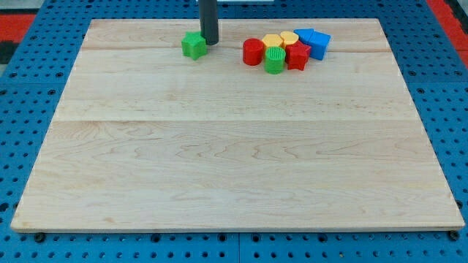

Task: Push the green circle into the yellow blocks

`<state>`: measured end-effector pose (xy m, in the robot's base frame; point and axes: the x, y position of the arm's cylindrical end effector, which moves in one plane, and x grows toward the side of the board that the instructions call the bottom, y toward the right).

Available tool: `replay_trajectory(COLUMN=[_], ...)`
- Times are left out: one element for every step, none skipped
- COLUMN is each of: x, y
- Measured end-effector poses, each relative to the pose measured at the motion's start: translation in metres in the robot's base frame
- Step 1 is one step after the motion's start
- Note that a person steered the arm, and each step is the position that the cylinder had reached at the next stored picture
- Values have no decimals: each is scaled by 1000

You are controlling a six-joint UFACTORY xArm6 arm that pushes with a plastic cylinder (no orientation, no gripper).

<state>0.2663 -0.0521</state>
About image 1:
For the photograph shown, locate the green ribbed cylinder block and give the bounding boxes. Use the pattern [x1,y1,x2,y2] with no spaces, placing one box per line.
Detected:
[264,47,286,75]

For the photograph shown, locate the blue triangle block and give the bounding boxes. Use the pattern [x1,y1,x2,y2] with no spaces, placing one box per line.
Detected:
[309,31,331,61]

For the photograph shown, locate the yellow hexagon block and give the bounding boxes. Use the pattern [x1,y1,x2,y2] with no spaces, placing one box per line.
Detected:
[262,34,283,50]

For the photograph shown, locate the green star block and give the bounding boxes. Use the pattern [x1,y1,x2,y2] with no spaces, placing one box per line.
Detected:
[181,31,208,60]

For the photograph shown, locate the red cylinder block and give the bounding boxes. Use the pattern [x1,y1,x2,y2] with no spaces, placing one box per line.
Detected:
[243,38,264,66]

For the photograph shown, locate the red star block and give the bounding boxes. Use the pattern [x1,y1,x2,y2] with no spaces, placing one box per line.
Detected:
[285,41,312,71]

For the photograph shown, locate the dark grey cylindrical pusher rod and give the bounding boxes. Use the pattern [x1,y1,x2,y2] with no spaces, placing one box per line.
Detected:
[198,0,219,45]

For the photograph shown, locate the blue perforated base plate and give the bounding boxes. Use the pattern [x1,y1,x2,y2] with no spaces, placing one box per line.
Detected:
[1,1,467,262]

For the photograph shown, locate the blue cube block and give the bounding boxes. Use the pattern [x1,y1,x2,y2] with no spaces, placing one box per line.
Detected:
[293,28,314,45]

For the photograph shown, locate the light wooden board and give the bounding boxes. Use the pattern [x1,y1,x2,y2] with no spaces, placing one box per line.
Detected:
[11,18,465,233]

